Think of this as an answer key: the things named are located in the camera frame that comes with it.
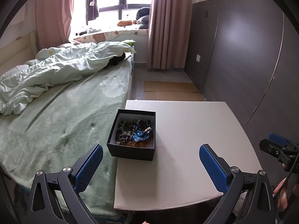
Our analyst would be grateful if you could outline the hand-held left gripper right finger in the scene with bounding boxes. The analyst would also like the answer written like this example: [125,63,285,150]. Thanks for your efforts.
[198,144,276,224]

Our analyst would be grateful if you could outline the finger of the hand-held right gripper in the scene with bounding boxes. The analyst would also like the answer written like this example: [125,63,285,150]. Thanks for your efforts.
[259,138,281,155]
[268,133,290,146]

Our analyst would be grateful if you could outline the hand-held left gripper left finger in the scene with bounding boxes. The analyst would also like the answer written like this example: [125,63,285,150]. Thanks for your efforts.
[27,143,104,224]

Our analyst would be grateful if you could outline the black jewelry box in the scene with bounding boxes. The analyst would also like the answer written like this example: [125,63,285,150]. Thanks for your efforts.
[107,109,156,161]

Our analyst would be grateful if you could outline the blue and grey bead jewelry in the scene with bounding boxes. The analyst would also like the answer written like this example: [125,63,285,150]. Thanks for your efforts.
[132,121,153,143]

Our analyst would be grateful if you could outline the person's right hand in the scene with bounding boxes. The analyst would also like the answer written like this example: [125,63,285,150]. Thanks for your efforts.
[273,177,292,211]

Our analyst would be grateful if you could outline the bed with green sheet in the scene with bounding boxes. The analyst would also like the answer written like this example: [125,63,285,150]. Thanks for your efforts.
[0,31,137,224]

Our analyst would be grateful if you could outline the flat cardboard sheet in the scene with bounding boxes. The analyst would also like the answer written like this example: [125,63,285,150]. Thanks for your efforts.
[144,81,205,102]

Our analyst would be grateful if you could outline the pale green duvet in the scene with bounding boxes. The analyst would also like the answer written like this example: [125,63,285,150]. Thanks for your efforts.
[0,41,137,116]

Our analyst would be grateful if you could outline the bear print window cushion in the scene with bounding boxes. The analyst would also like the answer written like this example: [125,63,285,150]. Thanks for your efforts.
[73,28,149,43]

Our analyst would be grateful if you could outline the pink curtain by bed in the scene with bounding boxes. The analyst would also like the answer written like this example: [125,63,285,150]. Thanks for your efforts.
[35,0,75,52]

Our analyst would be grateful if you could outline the dark pillow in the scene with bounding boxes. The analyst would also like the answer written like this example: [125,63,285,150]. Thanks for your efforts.
[135,7,151,30]

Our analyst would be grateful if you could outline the hanging dark jacket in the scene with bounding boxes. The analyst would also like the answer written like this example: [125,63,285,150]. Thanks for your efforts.
[84,0,101,25]

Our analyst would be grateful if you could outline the braided black cable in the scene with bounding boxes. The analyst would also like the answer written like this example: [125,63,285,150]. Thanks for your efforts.
[281,149,299,199]

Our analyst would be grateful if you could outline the dark beaded bracelets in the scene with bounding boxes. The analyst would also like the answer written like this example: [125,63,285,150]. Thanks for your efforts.
[116,119,136,145]

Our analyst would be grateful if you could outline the pink curtain by wall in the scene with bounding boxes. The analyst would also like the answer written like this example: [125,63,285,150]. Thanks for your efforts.
[147,0,193,70]

